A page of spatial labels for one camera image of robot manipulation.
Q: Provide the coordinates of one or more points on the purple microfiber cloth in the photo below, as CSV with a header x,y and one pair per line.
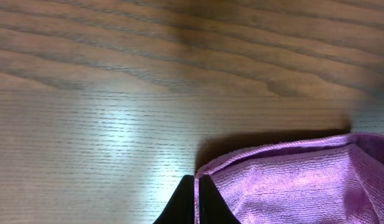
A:
x,y
338,179

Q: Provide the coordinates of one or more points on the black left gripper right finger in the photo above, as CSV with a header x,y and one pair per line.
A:
x,y
212,207

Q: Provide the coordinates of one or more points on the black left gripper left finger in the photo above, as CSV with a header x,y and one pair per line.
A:
x,y
180,207

